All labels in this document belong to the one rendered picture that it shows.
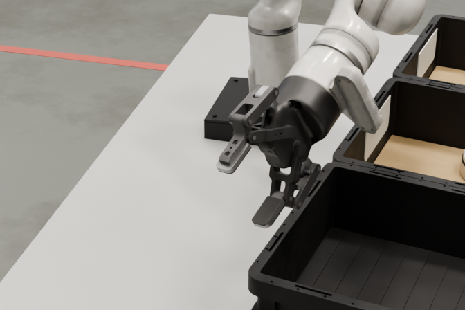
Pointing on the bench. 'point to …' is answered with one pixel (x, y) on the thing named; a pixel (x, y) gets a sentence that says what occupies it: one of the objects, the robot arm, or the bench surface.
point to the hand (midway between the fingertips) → (244, 194)
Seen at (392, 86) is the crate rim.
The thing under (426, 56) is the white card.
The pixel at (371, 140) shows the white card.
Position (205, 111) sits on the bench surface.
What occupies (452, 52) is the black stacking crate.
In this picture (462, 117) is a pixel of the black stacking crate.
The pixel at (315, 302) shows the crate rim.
